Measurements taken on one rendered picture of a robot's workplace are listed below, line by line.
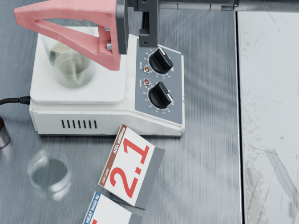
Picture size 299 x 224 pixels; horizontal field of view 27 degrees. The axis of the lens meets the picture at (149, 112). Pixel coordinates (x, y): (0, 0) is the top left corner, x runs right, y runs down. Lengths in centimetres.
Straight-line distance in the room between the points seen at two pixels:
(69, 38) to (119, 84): 35
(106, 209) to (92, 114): 12
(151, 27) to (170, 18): 53
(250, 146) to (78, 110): 24
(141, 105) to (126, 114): 3
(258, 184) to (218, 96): 14
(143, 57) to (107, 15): 45
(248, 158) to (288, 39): 22
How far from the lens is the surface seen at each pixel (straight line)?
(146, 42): 45
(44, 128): 83
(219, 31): 96
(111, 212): 78
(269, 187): 83
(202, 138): 85
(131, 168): 80
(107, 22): 41
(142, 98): 81
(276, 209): 82
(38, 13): 43
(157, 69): 84
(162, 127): 82
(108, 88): 78
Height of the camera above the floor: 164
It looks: 58 degrees down
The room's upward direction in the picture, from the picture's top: straight up
